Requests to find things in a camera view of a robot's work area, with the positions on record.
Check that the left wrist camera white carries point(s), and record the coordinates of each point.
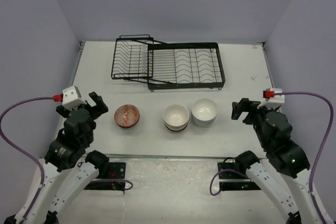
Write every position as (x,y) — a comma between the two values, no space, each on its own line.
(72,98)

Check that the brown floral patterned bowl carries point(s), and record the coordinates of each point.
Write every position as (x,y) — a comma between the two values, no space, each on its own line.
(127,126)

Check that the light blue bowl front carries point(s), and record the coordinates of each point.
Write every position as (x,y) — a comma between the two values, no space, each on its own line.
(203,125)

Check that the black bowl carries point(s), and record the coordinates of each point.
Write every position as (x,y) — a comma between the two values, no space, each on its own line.
(176,131)

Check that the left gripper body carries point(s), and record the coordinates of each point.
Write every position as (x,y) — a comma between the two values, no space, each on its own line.
(93,116)

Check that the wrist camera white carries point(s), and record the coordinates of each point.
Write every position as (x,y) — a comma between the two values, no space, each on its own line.
(72,98)
(273,98)

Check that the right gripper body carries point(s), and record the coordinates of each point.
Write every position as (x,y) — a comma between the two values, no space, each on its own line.
(256,116)

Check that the black wire dish rack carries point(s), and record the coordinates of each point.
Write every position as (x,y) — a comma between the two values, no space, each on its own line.
(167,66)

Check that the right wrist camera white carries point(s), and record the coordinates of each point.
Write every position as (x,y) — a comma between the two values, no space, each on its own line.
(273,98)

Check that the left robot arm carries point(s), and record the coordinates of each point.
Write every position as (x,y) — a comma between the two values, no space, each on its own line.
(63,153)

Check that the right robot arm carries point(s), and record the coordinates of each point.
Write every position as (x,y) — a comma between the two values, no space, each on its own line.
(287,158)

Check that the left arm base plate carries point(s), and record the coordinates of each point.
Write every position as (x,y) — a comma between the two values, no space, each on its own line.
(116,170)

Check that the beige bowl front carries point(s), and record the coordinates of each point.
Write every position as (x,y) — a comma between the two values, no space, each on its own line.
(176,127)

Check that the beige bowl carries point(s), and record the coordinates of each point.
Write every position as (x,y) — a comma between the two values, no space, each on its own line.
(176,114)
(176,127)

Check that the light blue bowl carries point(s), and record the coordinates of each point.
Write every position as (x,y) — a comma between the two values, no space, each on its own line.
(203,125)
(201,122)
(204,109)

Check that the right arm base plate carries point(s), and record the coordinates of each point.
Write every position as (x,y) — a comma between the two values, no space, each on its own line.
(230,181)

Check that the blue zigzag patterned bowl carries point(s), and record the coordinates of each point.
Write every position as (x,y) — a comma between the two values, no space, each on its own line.
(126,114)

